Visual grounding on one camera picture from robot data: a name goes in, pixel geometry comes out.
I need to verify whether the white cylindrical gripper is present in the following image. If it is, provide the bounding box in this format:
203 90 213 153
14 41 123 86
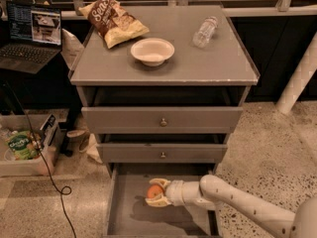
146 178 206 207

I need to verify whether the orange fruit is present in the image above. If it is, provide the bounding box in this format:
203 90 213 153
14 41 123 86
147 184 163 198

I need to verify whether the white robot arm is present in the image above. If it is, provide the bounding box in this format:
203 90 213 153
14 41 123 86
146 175 317 238

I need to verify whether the grey open bottom drawer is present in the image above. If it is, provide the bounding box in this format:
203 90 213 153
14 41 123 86
105 164 221 238

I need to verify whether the grey middle drawer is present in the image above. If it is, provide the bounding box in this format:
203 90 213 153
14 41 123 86
97 143 227 164

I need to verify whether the grey top drawer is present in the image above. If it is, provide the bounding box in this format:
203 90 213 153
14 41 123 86
82 107 242 134

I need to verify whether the grey drawer cabinet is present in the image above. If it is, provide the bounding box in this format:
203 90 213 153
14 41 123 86
68 5 262 238

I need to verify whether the beige shoe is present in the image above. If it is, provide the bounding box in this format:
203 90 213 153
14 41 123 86
66 129 86 139

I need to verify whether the white bowl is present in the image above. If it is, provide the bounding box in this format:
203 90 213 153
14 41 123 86
131 38 174 66

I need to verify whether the clear plastic storage bin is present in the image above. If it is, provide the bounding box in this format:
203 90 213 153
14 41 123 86
0 114 63 177

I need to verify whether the green snack bag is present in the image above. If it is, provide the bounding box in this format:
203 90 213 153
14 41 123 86
6 131 39 161

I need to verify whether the clear plastic water bottle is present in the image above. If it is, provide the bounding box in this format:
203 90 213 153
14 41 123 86
192 17 218 49

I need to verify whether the white paper bag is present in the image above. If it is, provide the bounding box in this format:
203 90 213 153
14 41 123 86
61 29 84 69

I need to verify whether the yellow brown chip bag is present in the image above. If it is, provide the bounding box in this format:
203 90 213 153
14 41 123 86
79 0 150 49

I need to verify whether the black open laptop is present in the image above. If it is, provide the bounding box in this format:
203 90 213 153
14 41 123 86
0 1 62 74

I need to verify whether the black cable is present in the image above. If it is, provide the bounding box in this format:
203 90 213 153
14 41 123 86
2 81 78 238

